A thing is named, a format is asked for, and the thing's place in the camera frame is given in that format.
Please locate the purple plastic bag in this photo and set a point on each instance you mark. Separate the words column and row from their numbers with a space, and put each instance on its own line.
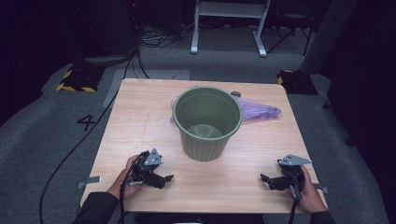
column 258, row 109

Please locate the yellow black striped base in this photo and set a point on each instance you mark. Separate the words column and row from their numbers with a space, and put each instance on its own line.
column 77, row 81
column 297, row 82

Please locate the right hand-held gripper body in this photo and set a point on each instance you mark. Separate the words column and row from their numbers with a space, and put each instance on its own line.
column 292, row 174

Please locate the black tripod stand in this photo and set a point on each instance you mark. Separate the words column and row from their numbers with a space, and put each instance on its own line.
column 289, row 34

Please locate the grey metal table bracket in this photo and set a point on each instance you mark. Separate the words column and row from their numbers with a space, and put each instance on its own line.
column 322, row 188
column 91, row 179

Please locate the person's left hand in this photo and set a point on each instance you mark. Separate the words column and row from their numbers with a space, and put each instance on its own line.
column 123, row 186

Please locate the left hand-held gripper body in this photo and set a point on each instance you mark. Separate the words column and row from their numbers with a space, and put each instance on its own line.
column 151, row 161

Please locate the person's right hand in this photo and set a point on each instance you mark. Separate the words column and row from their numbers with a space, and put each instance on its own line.
column 311, row 199

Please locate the green plastic trash bin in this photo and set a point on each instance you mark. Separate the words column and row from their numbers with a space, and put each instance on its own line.
column 205, row 146

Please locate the white metal stand frame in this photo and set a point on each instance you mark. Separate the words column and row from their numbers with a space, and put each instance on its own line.
column 230, row 9

